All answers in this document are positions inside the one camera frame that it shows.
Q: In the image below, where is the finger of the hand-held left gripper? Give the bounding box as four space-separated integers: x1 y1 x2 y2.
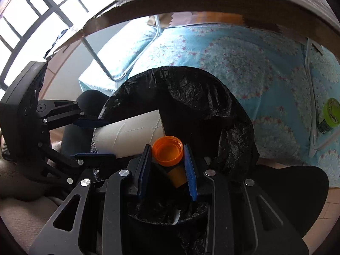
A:
40 142 117 186
37 99 111 128

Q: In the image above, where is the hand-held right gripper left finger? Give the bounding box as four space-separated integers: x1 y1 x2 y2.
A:
29 143 152 255

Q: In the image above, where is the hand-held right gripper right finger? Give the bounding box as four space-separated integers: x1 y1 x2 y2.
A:
183 143 310 255

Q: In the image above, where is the small orange plastic bottle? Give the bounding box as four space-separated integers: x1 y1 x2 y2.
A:
151 135 188 188

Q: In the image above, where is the trash bin with black bag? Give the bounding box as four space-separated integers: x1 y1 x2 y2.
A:
92 66 261 255

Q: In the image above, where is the dark round cushion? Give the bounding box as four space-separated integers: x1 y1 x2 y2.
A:
62 90 115 156

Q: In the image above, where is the metal table leg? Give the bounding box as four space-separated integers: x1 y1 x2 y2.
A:
82 15 163 82
304 38 340 158

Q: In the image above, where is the beige fleece clothing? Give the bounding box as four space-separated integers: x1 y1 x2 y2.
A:
0 138 67 246

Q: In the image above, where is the black chair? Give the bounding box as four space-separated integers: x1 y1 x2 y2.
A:
256 164 330 248

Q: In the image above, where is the blue floral bed sheet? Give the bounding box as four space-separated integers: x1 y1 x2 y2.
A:
78 23 340 167

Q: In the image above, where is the folding table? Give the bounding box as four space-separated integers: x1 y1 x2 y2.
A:
44 0 340 48

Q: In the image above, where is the green lidded jar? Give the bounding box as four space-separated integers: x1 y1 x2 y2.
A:
317 98 340 134

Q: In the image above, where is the wooden window frame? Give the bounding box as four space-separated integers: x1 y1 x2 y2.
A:
0 0 128 91

